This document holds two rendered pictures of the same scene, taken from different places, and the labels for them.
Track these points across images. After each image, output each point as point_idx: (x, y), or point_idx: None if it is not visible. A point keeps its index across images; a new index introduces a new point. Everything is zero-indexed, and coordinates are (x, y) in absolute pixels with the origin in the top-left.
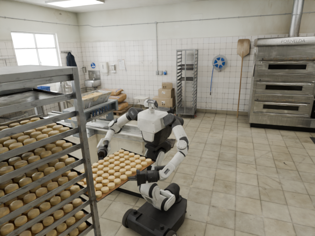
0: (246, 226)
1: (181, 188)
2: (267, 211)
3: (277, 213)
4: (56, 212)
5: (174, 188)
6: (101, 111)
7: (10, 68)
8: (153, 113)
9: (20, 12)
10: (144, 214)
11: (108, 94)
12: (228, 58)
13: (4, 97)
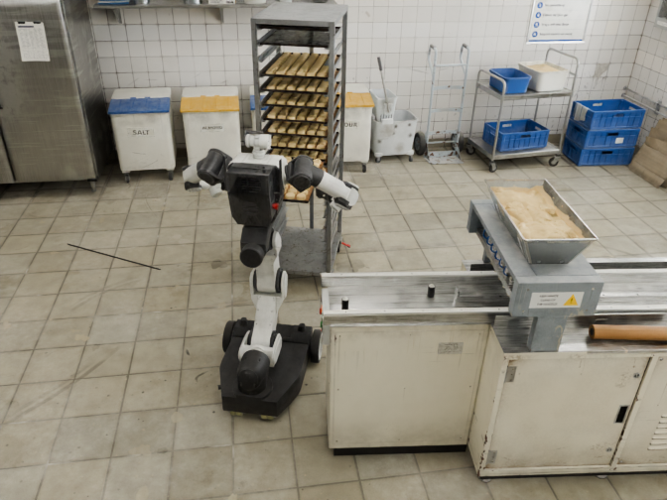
0: (93, 428)
1: (258, 480)
2: (26, 484)
3: (4, 485)
4: (278, 136)
5: (244, 359)
6: (497, 258)
7: (309, 15)
8: (252, 156)
9: None
10: (289, 343)
11: (521, 240)
12: None
13: (321, 41)
